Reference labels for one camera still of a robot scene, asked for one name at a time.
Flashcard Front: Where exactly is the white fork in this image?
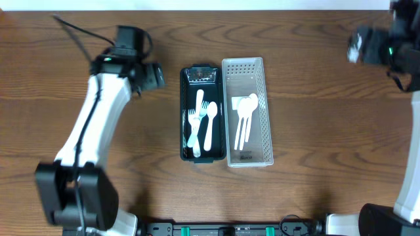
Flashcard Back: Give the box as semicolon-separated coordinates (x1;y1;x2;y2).
192;89;204;132
188;109;201;158

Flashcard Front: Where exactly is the pale green plastic fork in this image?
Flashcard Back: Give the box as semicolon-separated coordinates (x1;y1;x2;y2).
187;102;209;148

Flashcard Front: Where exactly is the white spoon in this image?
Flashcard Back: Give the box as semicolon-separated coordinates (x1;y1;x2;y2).
203;102;218;151
239;97;253;151
234;98;247;150
245;93;259;142

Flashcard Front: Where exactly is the black plastic basket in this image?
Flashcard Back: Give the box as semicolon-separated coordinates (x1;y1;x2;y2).
180;64;227;163

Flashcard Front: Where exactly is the clear plastic basket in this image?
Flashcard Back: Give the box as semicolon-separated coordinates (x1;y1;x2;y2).
222;57;274;168

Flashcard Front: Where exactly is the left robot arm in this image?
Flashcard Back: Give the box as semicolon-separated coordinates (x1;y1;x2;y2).
35;26;165;235

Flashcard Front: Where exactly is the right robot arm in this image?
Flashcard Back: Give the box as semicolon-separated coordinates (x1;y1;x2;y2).
313;1;419;235

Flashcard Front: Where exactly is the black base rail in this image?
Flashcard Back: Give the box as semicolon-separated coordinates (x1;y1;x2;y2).
133;214;326;236

